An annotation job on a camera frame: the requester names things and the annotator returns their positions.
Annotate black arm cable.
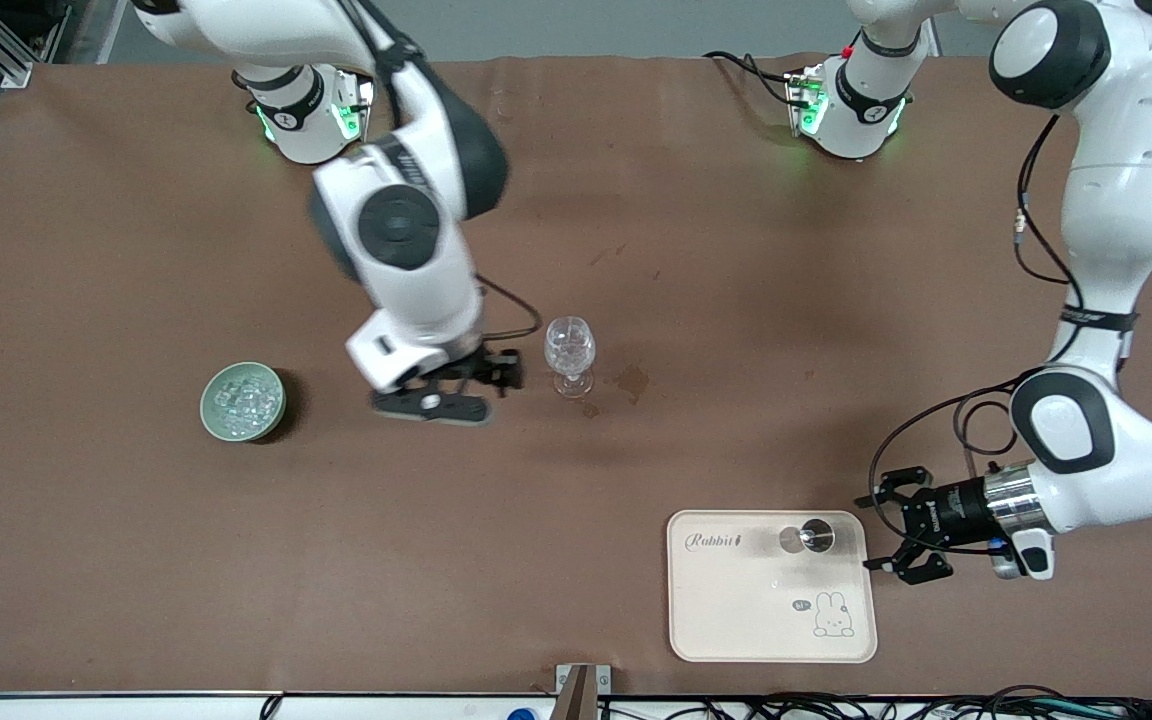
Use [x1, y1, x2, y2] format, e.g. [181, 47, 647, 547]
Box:
[866, 110, 1089, 561]
[474, 273, 545, 347]

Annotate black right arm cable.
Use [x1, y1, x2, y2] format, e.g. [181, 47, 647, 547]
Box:
[474, 273, 545, 347]

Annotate brown table cover mat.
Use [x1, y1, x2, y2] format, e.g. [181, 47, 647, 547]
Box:
[0, 52, 1152, 698]

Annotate green ceramic bowl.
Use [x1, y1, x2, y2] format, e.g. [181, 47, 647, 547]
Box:
[200, 362, 288, 444]

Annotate pile of clear ice cubes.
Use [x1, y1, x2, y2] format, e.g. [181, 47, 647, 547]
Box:
[214, 368, 282, 437]

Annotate beige rabbit print tray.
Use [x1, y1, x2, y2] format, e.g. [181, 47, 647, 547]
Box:
[666, 509, 879, 664]

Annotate small silver metal cup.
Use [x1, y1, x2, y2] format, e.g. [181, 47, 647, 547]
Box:
[780, 517, 837, 555]

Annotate grey metal bracket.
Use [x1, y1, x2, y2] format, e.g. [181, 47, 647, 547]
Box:
[555, 663, 613, 720]

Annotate clear wine glass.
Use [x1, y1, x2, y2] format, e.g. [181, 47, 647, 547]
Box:
[544, 316, 597, 399]

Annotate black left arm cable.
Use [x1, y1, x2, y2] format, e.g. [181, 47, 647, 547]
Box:
[866, 110, 1089, 561]

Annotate black cable bundle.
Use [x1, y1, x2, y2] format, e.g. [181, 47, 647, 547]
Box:
[596, 685, 1152, 720]

